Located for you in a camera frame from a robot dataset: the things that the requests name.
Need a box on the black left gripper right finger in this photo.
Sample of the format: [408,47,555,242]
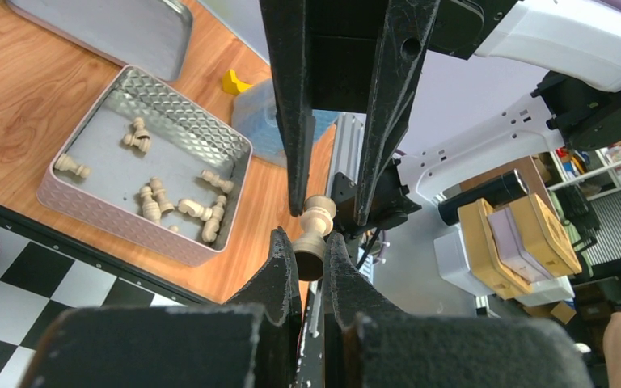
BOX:
[323,233,592,387]

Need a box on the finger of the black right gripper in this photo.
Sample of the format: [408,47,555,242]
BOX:
[354,1,440,226]
[260,0,315,217]

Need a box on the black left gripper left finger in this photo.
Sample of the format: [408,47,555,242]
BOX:
[21,228,302,387]

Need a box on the yellow curved toy piece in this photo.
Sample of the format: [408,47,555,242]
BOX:
[221,69,252,96]

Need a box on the black white chessboard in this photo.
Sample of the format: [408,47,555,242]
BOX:
[0,205,209,387]

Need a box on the white chess piece being passed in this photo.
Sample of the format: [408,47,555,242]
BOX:
[292,195,336,282]

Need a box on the blue plastic bag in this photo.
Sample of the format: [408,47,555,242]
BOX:
[230,78,340,169]

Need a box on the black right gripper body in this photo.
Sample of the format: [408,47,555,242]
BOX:
[306,1,389,113]

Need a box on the metal tin box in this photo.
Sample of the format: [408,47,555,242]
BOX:
[36,65,253,266]

